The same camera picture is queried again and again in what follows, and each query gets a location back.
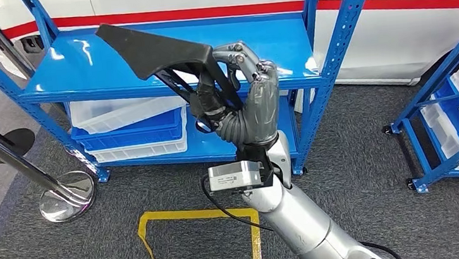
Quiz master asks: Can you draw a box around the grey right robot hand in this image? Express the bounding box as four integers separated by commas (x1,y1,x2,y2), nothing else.
182,38,285,152

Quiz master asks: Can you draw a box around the black plastic plate frame part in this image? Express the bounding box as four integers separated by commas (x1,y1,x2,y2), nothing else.
94,11,248,143

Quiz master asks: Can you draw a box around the blue metal shelf rack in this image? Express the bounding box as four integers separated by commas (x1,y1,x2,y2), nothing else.
0,0,399,205

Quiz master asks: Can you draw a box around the yellow floor tape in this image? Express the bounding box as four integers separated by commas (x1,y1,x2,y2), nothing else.
135,201,264,259

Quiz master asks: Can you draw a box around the red barrier belt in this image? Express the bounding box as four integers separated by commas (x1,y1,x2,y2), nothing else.
0,0,459,54

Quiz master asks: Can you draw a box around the white car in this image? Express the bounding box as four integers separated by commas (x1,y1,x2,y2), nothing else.
0,0,459,126

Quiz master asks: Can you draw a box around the small blue wheeled rack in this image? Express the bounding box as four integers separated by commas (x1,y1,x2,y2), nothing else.
371,11,459,197

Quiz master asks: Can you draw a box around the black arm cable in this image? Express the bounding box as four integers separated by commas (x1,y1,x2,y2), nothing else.
199,156,407,259

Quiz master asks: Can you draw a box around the chrome stanchion post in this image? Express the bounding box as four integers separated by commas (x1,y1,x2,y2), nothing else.
0,17,37,81
0,93,101,229

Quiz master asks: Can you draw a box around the black stanchion post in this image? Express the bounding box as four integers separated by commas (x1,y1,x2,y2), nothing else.
0,127,39,164

